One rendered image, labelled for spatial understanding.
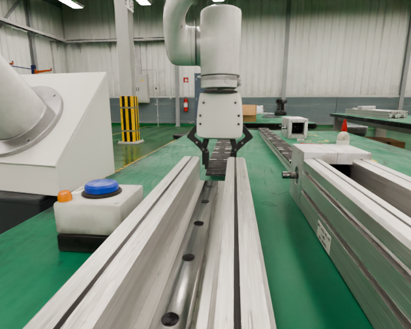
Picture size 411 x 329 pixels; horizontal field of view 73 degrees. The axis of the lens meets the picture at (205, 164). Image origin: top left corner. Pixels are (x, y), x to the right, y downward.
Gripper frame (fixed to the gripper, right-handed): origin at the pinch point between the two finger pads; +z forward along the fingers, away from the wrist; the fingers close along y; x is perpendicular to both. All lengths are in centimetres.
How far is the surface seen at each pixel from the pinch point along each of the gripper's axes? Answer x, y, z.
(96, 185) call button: 31.8, 13.1, -3.3
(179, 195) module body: 35.7, 2.3, -3.7
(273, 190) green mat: 8.6, -11.3, 4.0
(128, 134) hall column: -570, 245, 59
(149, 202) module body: 39.8, 4.0, -4.5
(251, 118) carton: -193, -19, 1
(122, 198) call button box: 32.3, 9.7, -2.0
